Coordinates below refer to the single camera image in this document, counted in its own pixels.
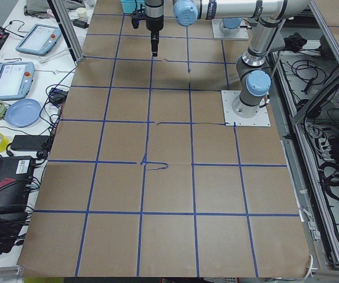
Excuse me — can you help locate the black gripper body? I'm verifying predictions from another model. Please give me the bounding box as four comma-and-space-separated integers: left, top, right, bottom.
144, 0, 164, 32

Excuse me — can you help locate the teal plastic storage bin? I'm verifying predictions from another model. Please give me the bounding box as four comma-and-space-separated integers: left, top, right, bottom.
120, 0, 144, 14

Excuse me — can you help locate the paper cup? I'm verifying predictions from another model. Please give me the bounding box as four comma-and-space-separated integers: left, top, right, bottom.
76, 7, 88, 22

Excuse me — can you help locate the upper teach pendant tablet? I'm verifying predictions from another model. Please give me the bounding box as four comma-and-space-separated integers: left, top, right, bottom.
15, 24, 62, 56

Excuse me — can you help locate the teach pendant tablet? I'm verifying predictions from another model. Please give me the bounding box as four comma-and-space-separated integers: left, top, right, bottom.
0, 62, 35, 100
15, 24, 62, 56

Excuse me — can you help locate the lower teach pendant tablet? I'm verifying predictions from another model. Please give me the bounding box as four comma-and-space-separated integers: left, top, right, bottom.
0, 62, 35, 100

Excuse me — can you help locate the blue plastic plate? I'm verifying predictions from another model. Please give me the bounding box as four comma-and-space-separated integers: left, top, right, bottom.
5, 98, 41, 127

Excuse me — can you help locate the black power adapter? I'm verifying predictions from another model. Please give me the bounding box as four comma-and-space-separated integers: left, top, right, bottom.
10, 135, 49, 152

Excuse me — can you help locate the black computer box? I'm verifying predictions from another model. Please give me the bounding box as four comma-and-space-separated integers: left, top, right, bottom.
0, 156, 34, 215

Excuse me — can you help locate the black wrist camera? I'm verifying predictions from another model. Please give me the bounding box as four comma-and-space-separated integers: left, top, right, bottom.
131, 10, 145, 29

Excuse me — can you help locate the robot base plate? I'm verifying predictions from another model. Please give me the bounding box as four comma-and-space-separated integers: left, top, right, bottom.
212, 19, 249, 41

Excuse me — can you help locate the aluminium frame post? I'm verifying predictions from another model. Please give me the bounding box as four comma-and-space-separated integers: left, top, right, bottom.
47, 0, 84, 62

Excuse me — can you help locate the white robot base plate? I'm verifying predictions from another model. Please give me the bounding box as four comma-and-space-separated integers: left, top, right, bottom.
221, 90, 271, 127

